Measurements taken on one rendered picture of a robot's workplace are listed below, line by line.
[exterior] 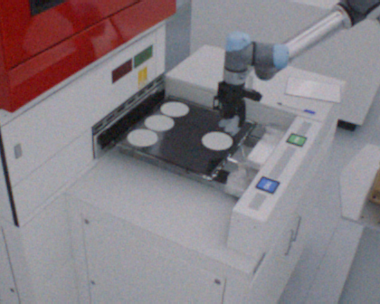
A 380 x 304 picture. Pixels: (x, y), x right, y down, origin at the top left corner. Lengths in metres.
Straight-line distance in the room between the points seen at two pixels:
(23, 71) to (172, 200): 0.63
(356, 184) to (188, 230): 0.61
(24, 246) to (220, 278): 0.58
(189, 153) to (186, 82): 0.37
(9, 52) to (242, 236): 0.76
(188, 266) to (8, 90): 0.70
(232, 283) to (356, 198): 0.51
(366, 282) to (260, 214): 0.75
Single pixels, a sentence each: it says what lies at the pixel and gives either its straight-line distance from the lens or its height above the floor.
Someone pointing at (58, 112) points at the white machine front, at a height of 1.10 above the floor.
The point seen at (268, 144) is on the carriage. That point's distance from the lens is 1.75.
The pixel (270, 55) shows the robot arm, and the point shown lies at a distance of 1.54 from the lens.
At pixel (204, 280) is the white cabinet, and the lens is 1.49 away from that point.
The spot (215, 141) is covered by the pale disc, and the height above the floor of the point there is 0.90.
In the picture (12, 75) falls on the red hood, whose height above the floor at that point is 1.32.
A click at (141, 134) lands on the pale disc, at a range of 1.71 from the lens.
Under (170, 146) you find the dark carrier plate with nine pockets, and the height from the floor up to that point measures 0.90.
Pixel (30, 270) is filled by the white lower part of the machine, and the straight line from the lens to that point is 1.65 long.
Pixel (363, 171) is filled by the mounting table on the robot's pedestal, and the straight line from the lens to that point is 1.83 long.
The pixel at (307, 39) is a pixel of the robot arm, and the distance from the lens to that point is 1.70.
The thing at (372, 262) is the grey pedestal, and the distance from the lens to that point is 1.92.
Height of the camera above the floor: 1.85
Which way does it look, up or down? 32 degrees down
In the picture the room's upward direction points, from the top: straight up
